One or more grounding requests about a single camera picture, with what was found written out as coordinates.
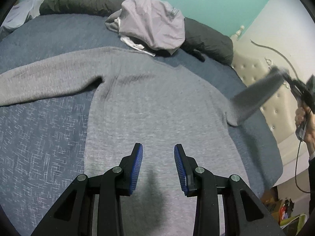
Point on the dark grey rolled duvet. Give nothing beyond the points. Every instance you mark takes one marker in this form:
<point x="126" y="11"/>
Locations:
<point x="73" y="0"/>

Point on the cream tufted headboard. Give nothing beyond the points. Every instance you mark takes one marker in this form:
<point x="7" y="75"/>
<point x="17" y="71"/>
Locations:
<point x="275" y="113"/>

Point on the person's right forearm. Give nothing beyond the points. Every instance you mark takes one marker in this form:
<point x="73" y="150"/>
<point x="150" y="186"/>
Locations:
<point x="312" y="189"/>

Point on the white garment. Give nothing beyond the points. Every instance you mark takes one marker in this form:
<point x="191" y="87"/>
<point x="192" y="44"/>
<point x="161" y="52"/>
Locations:
<point x="137" y="45"/>

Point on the person's right hand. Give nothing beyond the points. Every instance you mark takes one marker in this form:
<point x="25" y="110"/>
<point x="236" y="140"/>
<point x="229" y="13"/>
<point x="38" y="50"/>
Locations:
<point x="310" y="132"/>

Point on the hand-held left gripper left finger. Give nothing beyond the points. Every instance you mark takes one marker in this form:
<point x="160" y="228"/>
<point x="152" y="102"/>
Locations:
<point x="136" y="169"/>

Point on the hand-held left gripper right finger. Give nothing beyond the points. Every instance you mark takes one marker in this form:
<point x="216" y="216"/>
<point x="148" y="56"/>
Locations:
<point x="181" y="169"/>

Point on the green bag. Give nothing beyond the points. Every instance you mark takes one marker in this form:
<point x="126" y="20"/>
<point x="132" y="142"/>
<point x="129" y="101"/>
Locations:
<point x="295" y="223"/>

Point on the black garment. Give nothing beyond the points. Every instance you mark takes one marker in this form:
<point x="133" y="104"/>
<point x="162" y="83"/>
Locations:
<point x="199" y="55"/>

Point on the light blue sheet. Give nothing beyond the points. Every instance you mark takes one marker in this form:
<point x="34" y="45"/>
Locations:
<point x="19" y="14"/>

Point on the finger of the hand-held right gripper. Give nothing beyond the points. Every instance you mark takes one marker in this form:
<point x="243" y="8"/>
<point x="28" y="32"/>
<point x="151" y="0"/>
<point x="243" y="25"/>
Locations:
<point x="283" y="75"/>

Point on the grey knit sweater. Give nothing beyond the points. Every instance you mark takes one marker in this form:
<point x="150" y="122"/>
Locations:
<point x="152" y="103"/>

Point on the lilac garment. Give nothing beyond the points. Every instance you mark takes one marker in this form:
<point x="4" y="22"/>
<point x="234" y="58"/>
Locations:
<point x="152" y="22"/>

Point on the brown cardboard box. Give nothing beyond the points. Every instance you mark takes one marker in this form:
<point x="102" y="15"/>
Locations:
<point x="269" y="199"/>

